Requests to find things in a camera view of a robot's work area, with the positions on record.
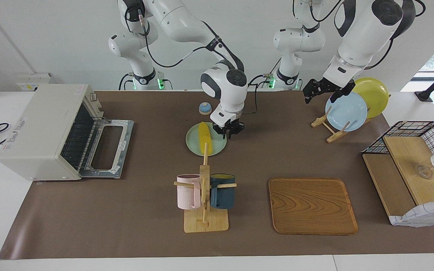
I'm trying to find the mint green plate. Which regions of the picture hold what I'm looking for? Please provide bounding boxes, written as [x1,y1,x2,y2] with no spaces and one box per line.
[185,122,228,157]

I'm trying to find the yellow corn cob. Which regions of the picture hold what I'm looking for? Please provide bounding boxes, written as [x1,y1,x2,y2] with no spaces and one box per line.
[198,122,213,155]

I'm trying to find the beige toaster oven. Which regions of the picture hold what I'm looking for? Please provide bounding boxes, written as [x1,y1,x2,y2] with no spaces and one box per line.
[0,84,134,181]

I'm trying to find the light blue plate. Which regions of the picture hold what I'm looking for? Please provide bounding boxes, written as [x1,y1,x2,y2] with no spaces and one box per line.
[325,91,368,132]

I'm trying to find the wooden plate rack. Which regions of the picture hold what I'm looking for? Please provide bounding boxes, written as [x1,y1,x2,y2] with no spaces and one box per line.
[311,105,374,143]

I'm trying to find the yellow plate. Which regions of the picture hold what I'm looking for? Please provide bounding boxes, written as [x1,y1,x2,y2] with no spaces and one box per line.
[353,77,390,119]

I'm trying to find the dark blue mug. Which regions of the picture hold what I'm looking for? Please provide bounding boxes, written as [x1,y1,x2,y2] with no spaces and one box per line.
[209,173,236,210]

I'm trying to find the pink mug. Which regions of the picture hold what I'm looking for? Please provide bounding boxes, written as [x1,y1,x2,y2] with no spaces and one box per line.
[176,174,202,210]

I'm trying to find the wooden mug rack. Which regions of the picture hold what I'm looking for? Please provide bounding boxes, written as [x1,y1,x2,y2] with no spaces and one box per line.
[174,142,237,233]

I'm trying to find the light wooden shelf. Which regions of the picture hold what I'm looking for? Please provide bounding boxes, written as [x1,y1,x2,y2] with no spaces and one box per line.
[363,135,434,219]

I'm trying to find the brown wooden tray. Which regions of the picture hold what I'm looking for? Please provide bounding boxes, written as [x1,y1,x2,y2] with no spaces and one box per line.
[269,177,358,236]

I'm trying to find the small clear glass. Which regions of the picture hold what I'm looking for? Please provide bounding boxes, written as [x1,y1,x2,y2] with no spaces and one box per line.
[415,163,434,180]

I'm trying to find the brown table mat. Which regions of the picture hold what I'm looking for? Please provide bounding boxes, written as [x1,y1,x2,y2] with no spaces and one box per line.
[0,90,434,260]

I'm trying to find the white checked cloth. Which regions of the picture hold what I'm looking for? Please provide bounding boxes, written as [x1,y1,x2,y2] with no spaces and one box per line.
[388,199,434,227]

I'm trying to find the white power strip box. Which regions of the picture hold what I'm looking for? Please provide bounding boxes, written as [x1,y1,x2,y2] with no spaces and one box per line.
[15,73,57,92]

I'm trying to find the black left base cable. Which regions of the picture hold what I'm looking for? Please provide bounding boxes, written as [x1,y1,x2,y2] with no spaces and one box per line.
[248,56,282,90]

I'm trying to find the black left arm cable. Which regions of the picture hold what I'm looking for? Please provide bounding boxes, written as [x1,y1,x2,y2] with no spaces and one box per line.
[293,0,426,70]

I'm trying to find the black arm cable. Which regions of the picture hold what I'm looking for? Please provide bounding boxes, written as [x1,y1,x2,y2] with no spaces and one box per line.
[293,0,426,70]
[125,6,258,114]

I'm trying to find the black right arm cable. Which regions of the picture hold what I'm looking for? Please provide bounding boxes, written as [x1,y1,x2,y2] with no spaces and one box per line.
[125,6,258,114]

